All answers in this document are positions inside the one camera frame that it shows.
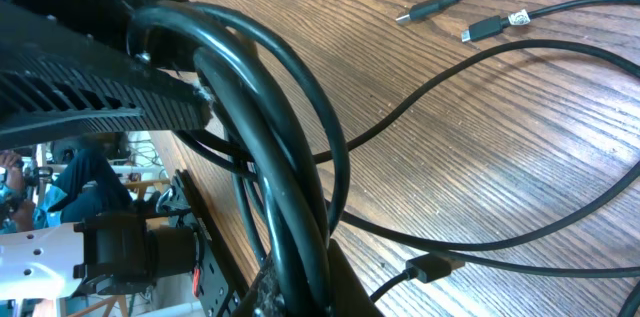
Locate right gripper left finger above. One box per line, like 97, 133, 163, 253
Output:
232, 254, 285, 317

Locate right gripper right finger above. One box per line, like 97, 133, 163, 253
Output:
328, 239, 383, 317

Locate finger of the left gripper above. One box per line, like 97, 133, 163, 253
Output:
1, 2, 211, 150

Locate black usb cable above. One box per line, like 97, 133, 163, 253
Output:
127, 0, 640, 317

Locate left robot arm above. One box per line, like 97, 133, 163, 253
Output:
1, 2, 211, 299

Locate seated person blue clothes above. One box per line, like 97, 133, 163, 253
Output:
1, 149, 132, 234

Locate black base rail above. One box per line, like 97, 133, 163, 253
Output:
168, 170, 249, 317

